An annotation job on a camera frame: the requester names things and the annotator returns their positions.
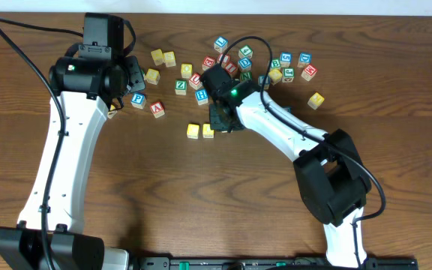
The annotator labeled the green N block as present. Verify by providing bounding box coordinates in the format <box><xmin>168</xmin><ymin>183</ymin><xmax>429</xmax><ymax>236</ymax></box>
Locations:
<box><xmin>239</xmin><ymin>71</ymin><xmax>253</xmax><ymax>82</ymax></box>

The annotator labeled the blue L block top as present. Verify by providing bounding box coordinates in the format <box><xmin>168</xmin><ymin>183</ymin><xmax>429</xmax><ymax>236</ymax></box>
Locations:
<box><xmin>214</xmin><ymin>36</ymin><xmax>228</xmax><ymax>53</ymax></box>

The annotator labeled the blue D block centre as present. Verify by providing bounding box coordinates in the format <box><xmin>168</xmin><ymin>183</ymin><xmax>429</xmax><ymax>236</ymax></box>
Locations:
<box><xmin>238</xmin><ymin>57</ymin><xmax>252</xmax><ymax>72</ymax></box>

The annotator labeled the yellow S block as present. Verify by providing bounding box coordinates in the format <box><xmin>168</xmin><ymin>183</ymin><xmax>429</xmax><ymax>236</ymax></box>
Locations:
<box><xmin>163</xmin><ymin>51</ymin><xmax>176</xmax><ymax>68</ymax></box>

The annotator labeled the red U block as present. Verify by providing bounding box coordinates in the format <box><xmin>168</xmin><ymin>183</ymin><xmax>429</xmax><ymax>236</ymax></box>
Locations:
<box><xmin>188</xmin><ymin>73</ymin><xmax>203</xmax><ymax>90</ymax></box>

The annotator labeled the red I block lower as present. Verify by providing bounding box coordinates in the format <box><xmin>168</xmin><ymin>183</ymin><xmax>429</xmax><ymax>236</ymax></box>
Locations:
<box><xmin>224</xmin><ymin>62</ymin><xmax>239</xmax><ymax>78</ymax></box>

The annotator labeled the red E block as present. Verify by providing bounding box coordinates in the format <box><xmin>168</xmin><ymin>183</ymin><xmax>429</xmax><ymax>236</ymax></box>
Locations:
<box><xmin>202</xmin><ymin>56</ymin><xmax>216</xmax><ymax>71</ymax></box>

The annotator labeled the blue 5 block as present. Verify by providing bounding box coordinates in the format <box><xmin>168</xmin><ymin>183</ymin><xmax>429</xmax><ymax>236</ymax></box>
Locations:
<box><xmin>279</xmin><ymin>52</ymin><xmax>293</xmax><ymax>68</ymax></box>

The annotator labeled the yellow G block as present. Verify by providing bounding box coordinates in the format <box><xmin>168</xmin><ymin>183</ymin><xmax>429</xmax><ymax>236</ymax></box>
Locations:
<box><xmin>268</xmin><ymin>69</ymin><xmax>283</xmax><ymax>85</ymax></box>

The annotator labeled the yellow o block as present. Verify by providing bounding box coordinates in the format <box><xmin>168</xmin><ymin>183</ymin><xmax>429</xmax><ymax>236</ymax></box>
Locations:
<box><xmin>202</xmin><ymin>123</ymin><xmax>215</xmax><ymax>139</ymax></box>
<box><xmin>181</xmin><ymin>63</ymin><xmax>193</xmax><ymax>79</ymax></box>

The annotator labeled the blue D block right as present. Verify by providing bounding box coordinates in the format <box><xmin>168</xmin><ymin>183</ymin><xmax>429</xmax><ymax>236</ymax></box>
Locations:
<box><xmin>297</xmin><ymin>52</ymin><xmax>312</xmax><ymax>68</ymax></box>

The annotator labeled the green 4 block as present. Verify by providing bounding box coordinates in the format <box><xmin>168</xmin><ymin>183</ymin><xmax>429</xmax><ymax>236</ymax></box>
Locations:
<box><xmin>238</xmin><ymin>45</ymin><xmax>254</xmax><ymax>59</ymax></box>

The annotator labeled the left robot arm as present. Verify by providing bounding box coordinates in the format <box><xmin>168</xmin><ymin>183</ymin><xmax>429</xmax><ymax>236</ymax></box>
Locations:
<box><xmin>0</xmin><ymin>13</ymin><xmax>145</xmax><ymax>269</ymax></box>

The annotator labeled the green J block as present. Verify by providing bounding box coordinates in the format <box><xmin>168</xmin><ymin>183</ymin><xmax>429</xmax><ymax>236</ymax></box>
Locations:
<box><xmin>282</xmin><ymin>67</ymin><xmax>295</xmax><ymax>83</ymax></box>

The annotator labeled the red M block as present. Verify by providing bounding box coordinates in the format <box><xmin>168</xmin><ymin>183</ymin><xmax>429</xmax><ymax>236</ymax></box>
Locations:
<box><xmin>301</xmin><ymin>64</ymin><xmax>317</xmax><ymax>81</ymax></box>

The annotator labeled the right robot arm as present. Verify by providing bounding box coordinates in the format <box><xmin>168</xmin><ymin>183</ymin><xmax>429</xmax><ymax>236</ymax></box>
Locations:
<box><xmin>200</xmin><ymin>64</ymin><xmax>371</xmax><ymax>269</ymax></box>

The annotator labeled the yellow K block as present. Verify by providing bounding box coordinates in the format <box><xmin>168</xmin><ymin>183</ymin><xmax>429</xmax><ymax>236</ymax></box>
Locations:
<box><xmin>307</xmin><ymin>92</ymin><xmax>325</xmax><ymax>110</ymax></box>

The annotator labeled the blue H block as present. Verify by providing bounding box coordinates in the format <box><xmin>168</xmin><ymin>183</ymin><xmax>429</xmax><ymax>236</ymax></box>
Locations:
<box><xmin>195</xmin><ymin>88</ymin><xmax>209</xmax><ymax>105</ymax></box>

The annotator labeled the blue d block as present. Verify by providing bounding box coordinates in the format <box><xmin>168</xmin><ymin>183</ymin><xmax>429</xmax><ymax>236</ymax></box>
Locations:
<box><xmin>297</xmin><ymin>52</ymin><xmax>312</xmax><ymax>68</ymax></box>
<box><xmin>238</xmin><ymin>57</ymin><xmax>252</xmax><ymax>72</ymax></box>

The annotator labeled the yellow block beside green L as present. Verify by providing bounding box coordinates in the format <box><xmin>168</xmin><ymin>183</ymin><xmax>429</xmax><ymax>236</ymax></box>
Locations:
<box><xmin>145</xmin><ymin>68</ymin><xmax>161</xmax><ymax>85</ymax></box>

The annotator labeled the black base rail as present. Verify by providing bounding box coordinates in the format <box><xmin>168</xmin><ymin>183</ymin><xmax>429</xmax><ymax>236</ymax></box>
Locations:
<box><xmin>128</xmin><ymin>256</ymin><xmax>419</xmax><ymax>270</ymax></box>

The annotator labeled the red I block upper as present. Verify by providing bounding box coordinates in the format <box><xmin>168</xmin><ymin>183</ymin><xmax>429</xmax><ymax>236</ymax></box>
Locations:
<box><xmin>217</xmin><ymin>53</ymin><xmax>230</xmax><ymax>68</ymax></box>

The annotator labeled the red A block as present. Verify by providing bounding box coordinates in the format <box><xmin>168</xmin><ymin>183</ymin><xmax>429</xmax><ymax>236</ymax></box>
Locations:
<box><xmin>150</xmin><ymin>101</ymin><xmax>166</xmax><ymax>119</ymax></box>

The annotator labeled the green B block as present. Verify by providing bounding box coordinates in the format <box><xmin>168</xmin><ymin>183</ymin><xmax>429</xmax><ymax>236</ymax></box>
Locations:
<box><xmin>270</xmin><ymin>58</ymin><xmax>281</xmax><ymax>71</ymax></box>

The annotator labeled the yellow C block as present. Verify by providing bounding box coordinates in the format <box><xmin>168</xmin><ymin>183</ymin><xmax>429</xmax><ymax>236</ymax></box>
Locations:
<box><xmin>187</xmin><ymin>124</ymin><xmax>200</xmax><ymax>140</ymax></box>

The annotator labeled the blue P block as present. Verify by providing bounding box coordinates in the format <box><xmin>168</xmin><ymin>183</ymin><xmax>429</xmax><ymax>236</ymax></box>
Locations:
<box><xmin>130</xmin><ymin>93</ymin><xmax>146</xmax><ymax>110</ymax></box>

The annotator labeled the red i block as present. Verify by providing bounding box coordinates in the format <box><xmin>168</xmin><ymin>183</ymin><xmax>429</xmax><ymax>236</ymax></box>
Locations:
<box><xmin>217</xmin><ymin>53</ymin><xmax>230</xmax><ymax>68</ymax></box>
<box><xmin>224</xmin><ymin>62</ymin><xmax>239</xmax><ymax>78</ymax></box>

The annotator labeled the yellow block far left pair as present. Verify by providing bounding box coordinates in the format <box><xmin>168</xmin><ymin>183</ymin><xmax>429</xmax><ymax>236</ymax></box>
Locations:
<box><xmin>151</xmin><ymin>49</ymin><xmax>164</xmax><ymax>66</ymax></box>

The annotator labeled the blue 2 block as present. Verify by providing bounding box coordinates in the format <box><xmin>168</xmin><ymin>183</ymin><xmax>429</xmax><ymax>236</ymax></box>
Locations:
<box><xmin>258</xmin><ymin>75</ymin><xmax>271</xmax><ymax>90</ymax></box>

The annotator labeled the green Z block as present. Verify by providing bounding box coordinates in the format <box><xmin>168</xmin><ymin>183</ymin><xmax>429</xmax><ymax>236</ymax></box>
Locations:
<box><xmin>175</xmin><ymin>79</ymin><xmax>188</xmax><ymax>95</ymax></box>

